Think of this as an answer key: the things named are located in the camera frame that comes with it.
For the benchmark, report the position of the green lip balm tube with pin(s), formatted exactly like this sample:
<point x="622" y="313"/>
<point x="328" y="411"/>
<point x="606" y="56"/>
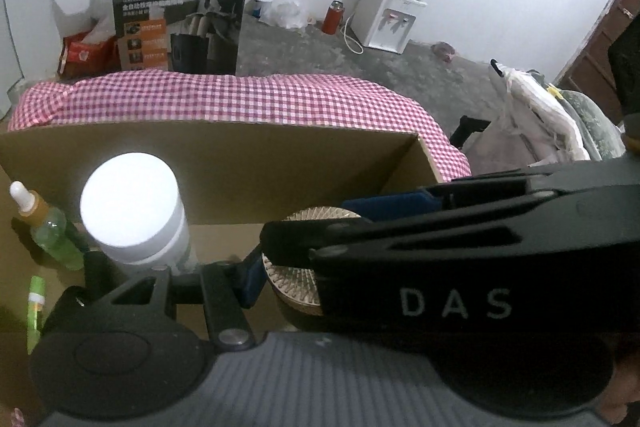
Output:
<point x="36" y="307"/>

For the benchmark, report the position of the brown wooden cabinet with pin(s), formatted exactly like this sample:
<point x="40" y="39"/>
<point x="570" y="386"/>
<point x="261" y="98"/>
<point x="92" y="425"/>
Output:
<point x="600" y="57"/>

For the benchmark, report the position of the white bucket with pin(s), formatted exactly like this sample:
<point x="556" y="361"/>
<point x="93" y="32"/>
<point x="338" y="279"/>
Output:
<point x="262" y="4"/>

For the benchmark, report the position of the cardboard box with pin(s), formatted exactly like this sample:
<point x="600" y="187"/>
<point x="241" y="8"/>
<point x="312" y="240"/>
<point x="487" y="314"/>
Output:
<point x="275" y="167"/>

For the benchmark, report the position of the pink object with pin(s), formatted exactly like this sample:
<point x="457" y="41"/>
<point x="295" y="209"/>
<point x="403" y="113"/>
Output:
<point x="444" y="51"/>

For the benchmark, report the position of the white water dispenser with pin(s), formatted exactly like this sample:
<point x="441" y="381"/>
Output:
<point x="380" y="17"/>

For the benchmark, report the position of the red tissue pack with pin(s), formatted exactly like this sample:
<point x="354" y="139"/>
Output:
<point x="85" y="54"/>

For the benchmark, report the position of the white jar with white lid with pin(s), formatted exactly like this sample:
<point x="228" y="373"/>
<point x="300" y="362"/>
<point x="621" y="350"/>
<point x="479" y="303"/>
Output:
<point x="130" y="202"/>

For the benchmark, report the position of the pink checkered cloth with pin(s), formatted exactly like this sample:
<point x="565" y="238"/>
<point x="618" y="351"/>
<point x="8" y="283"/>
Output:
<point x="250" y="97"/>

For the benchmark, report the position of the red thermos flask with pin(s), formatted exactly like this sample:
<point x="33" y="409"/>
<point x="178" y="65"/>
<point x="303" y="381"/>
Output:
<point x="332" y="19"/>

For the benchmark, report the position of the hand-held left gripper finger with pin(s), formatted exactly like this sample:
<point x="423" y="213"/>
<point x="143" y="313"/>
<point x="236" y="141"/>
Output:
<point x="252" y="277"/>

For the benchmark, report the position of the green dropper bottle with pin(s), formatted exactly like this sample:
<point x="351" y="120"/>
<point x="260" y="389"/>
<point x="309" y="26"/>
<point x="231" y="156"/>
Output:
<point x="52" y="242"/>

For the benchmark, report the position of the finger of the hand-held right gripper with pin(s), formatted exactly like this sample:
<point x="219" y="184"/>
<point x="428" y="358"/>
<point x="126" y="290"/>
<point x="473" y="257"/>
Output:
<point x="395" y="206"/>
<point x="300" y="234"/>

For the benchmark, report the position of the black object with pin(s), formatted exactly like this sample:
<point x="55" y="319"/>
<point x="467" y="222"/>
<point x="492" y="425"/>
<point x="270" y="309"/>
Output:
<point x="465" y="129"/>

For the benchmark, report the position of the grey-green patterned cloth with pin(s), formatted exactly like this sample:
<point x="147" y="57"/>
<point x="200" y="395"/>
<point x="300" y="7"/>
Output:
<point x="595" y="122"/>

